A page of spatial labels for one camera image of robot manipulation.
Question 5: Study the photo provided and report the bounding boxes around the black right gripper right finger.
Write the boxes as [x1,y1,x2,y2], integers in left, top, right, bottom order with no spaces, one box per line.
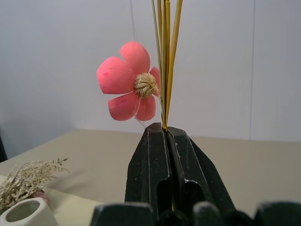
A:
[165,126,237,214]

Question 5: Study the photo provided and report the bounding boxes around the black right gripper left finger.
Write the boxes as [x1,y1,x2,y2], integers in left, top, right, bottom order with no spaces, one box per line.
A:
[124,122,174,217]

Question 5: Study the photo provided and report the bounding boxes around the dark object at table edge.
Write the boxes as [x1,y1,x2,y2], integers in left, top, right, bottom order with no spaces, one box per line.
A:
[0,127,8,163]

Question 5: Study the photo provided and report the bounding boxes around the beige dried flower bouquet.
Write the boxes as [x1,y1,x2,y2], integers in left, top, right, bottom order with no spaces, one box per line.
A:
[0,158,70,213]

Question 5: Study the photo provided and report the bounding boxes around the white ceramic vase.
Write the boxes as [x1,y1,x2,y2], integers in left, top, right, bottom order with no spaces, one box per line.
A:
[4,197,59,226]

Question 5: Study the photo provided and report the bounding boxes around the pink flower bouquet yellow stems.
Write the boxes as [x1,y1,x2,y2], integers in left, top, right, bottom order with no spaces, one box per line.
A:
[96,0,183,131]

